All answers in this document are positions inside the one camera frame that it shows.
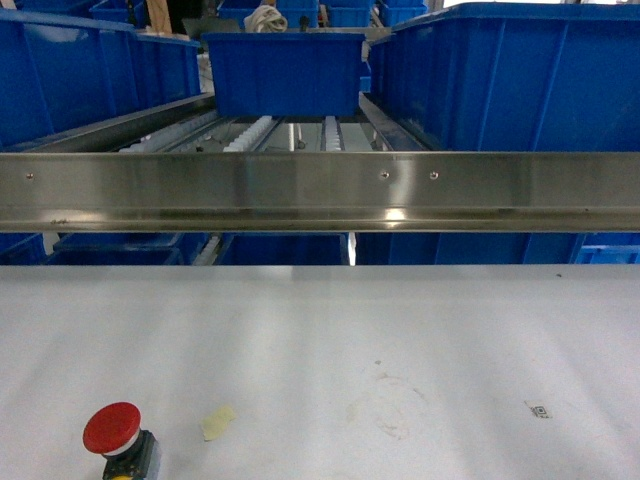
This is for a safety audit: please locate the yellow tape scrap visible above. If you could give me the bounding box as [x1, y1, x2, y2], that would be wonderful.
[201, 405, 236, 442]

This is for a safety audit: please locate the small printed marker sticker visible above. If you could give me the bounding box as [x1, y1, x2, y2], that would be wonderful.
[524, 400, 553, 419]

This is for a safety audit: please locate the large blue bin right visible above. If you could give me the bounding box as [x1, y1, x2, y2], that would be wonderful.
[370, 3, 639, 152]

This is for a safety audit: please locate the red mushroom push button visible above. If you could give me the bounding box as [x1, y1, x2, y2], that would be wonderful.
[82, 402, 161, 480]

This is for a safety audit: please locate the blue bin left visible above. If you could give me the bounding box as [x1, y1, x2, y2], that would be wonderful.
[1, 9, 201, 150]

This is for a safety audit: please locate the stainless steel shelf rail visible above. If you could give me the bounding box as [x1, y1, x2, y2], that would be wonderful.
[1, 152, 639, 232]

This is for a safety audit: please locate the small blue bin centre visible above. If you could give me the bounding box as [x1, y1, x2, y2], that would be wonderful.
[203, 33, 365, 117]

